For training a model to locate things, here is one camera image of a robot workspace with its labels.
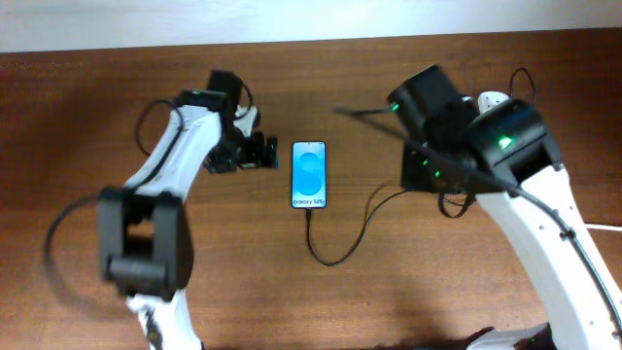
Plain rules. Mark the blue screen smartphone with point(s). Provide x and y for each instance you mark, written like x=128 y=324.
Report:
x=309 y=175

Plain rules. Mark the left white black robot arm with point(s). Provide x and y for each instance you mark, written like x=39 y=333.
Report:
x=145 y=244

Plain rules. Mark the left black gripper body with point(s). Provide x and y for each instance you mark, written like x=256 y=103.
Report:
x=235 y=150

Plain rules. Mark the white power strip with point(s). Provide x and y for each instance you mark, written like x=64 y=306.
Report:
x=488 y=100

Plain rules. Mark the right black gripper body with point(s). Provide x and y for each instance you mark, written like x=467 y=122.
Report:
x=419 y=176

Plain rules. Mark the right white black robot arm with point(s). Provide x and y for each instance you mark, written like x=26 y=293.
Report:
x=503 y=157

